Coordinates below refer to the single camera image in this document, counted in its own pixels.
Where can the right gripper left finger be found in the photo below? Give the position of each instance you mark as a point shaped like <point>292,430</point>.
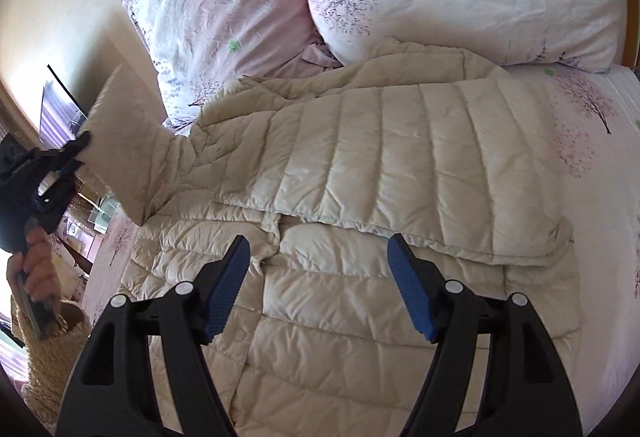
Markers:
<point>221,284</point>

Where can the wooden headboard frame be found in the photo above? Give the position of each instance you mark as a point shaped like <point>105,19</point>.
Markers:
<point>630,57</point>

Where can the pink floral bed sheet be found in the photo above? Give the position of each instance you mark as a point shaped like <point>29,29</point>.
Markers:
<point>600,226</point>

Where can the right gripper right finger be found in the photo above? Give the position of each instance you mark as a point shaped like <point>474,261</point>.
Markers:
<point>417,282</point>

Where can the person's left hand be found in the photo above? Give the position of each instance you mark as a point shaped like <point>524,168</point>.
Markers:
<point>41,282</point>

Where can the pink floral left pillow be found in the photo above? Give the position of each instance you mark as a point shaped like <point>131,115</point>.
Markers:
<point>198,46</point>

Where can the cream quilted down jacket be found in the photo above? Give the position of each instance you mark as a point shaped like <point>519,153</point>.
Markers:
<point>345,236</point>

